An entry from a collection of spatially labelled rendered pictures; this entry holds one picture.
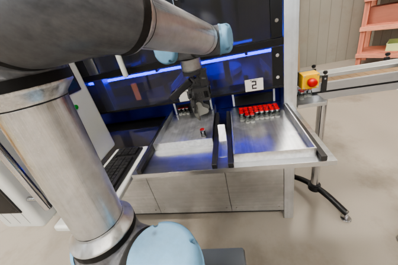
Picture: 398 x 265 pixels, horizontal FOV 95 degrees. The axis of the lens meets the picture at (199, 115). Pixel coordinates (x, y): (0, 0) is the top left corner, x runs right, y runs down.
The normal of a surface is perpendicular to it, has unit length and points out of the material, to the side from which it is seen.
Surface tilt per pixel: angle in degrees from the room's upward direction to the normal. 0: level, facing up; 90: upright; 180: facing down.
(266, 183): 90
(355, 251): 0
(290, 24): 90
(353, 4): 90
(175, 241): 7
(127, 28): 123
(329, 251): 0
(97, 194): 90
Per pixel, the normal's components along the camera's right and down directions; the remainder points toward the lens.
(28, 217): -0.11, 0.46
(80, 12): 0.60, 0.49
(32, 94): 0.66, 0.72
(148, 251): -0.08, -0.87
